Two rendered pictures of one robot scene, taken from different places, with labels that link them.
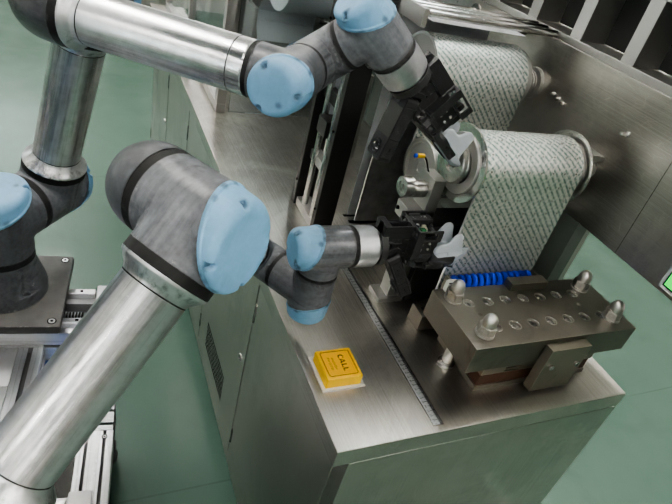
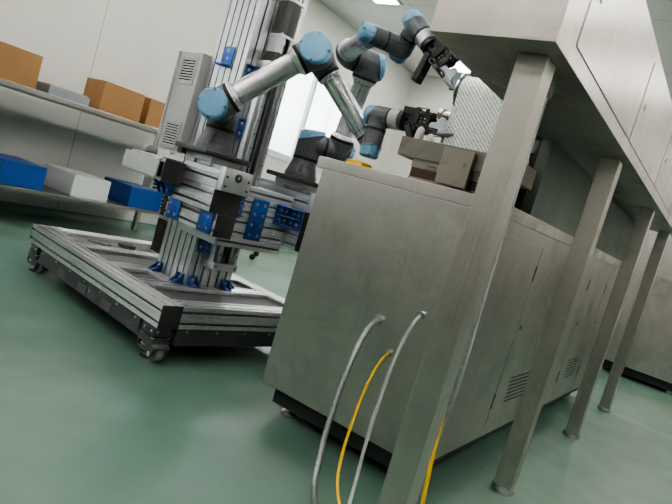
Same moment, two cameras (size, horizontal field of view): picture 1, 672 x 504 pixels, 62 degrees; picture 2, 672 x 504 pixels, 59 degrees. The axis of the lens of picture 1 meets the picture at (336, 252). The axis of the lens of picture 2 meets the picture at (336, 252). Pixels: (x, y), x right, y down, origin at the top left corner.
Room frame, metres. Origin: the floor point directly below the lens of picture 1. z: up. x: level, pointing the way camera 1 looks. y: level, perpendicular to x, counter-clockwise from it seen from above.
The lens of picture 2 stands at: (-0.20, -1.96, 0.78)
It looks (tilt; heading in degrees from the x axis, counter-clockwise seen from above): 5 degrees down; 64
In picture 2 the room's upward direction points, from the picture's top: 16 degrees clockwise
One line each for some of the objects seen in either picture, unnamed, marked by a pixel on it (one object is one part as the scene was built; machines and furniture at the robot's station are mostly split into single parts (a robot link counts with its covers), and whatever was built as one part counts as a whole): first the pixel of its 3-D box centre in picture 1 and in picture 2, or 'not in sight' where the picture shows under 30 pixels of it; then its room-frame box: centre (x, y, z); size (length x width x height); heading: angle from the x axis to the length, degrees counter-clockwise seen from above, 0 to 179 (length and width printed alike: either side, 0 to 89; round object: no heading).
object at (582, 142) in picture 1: (562, 166); not in sight; (1.12, -0.40, 1.25); 0.15 x 0.01 x 0.15; 30
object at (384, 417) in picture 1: (292, 125); (518, 230); (1.82, 0.26, 0.88); 2.52 x 0.66 x 0.04; 30
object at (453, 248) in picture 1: (454, 246); (441, 126); (0.92, -0.21, 1.12); 0.09 x 0.03 x 0.06; 119
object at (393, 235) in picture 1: (403, 240); (417, 121); (0.88, -0.11, 1.12); 0.12 x 0.08 x 0.09; 120
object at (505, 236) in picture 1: (503, 240); (478, 134); (1.00, -0.32, 1.11); 0.23 x 0.01 x 0.18; 120
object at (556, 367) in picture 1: (557, 366); (455, 167); (0.84, -0.47, 0.97); 0.10 x 0.03 x 0.11; 120
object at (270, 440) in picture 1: (275, 232); (493, 319); (1.83, 0.25, 0.43); 2.52 x 0.64 x 0.86; 30
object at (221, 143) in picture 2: not in sight; (217, 139); (0.34, 0.42, 0.87); 0.15 x 0.15 x 0.10
